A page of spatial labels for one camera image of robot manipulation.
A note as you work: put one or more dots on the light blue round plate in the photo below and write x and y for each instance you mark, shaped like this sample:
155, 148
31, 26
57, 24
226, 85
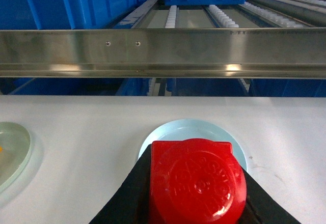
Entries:
183, 129

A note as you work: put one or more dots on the light green round plate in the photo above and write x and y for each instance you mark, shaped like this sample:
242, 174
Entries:
16, 150

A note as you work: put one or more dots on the white roller conveyor track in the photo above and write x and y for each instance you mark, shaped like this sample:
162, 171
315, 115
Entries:
171, 19

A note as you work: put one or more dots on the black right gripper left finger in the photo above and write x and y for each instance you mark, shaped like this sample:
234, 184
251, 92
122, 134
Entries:
130, 203

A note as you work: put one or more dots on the upper left blue bin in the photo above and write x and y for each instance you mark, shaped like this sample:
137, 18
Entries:
63, 14

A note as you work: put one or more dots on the stainless steel shelf rail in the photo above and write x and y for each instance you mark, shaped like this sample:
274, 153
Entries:
211, 53

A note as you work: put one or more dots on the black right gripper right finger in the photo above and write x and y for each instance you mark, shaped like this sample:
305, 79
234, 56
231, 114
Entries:
260, 207

